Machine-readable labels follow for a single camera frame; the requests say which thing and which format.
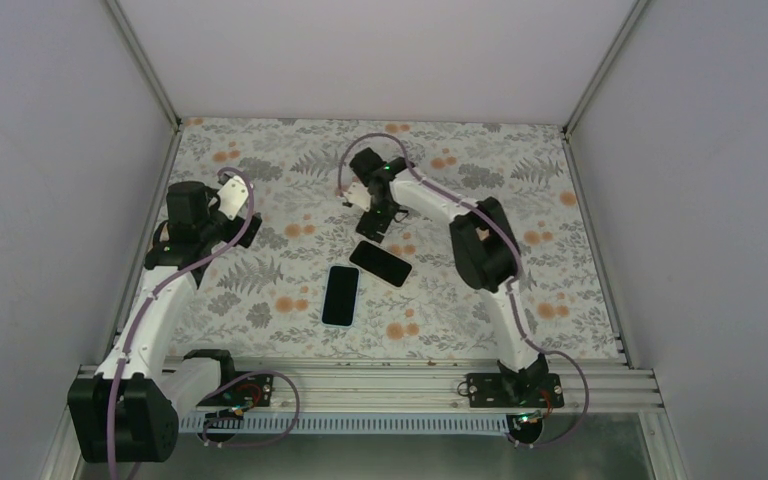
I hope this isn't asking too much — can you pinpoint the floral patterned table mat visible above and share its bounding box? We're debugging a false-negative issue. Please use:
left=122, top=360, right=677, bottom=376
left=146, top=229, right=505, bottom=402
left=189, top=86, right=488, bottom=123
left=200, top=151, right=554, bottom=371
left=168, top=117, right=619, bottom=361

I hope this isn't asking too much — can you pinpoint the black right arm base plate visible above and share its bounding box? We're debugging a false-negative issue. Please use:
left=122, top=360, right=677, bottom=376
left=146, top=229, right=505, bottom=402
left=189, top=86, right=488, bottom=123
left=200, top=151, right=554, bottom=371
left=456, top=373, right=565, bottom=409

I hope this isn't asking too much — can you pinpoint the grey slotted cable duct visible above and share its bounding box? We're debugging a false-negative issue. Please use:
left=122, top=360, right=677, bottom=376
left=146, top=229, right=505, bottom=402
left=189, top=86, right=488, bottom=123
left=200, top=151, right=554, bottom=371
left=209, top=413, right=509, bottom=436

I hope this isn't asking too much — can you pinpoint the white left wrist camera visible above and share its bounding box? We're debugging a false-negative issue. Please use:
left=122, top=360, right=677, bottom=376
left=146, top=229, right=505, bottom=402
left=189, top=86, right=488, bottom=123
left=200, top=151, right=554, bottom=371
left=217, top=176, right=251, bottom=220

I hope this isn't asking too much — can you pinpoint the aluminium mounting rail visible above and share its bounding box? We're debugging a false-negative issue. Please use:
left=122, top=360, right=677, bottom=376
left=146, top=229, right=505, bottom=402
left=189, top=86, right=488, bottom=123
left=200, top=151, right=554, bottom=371
left=69, top=357, right=665, bottom=415

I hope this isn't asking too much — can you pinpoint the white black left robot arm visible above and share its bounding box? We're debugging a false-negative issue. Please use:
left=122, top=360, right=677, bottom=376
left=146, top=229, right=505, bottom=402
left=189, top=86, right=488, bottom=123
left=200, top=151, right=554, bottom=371
left=67, top=174, right=261, bottom=465

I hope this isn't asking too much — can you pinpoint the light blue phone case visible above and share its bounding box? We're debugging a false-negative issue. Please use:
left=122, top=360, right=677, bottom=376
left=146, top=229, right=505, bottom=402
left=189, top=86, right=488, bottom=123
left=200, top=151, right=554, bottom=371
left=320, top=264, right=362, bottom=329

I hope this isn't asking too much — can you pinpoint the phone in light blue case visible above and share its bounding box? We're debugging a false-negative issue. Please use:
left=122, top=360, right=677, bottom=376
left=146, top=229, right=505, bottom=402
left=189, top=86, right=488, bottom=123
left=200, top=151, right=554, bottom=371
left=323, top=266, right=360, bottom=325

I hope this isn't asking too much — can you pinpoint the black phone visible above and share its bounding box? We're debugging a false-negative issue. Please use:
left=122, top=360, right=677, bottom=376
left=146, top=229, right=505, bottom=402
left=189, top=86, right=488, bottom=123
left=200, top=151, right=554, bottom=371
left=349, top=240, right=413, bottom=288

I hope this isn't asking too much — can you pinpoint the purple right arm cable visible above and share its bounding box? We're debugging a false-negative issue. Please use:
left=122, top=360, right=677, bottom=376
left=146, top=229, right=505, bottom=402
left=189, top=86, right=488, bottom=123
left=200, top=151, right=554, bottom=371
left=336, top=133, right=591, bottom=450

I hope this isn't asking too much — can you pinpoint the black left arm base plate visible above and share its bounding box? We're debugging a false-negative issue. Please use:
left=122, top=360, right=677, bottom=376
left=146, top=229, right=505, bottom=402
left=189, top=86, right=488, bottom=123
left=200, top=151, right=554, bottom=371
left=197, top=374, right=274, bottom=418

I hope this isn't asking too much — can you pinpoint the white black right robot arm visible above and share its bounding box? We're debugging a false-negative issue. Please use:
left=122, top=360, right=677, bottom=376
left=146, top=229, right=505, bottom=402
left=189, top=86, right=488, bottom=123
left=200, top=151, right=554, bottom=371
left=344, top=148, right=549, bottom=407

